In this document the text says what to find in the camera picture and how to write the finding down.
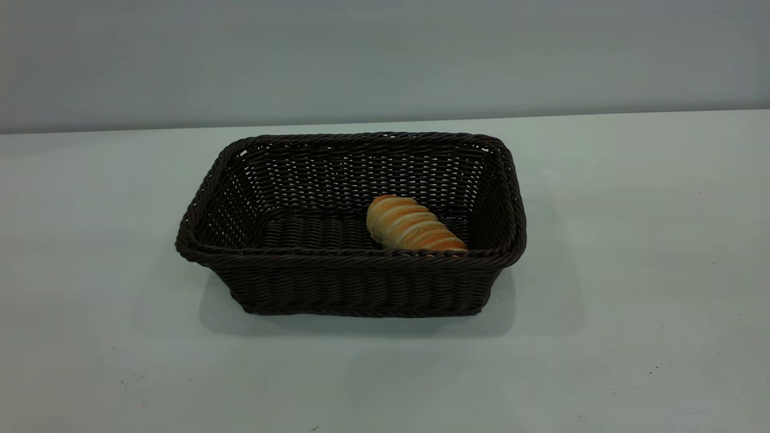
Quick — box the ridged golden bread loaf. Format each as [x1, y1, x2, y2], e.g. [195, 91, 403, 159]
[366, 194, 469, 253]

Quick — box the dark brown woven basket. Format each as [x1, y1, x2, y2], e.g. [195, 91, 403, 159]
[175, 132, 528, 318]

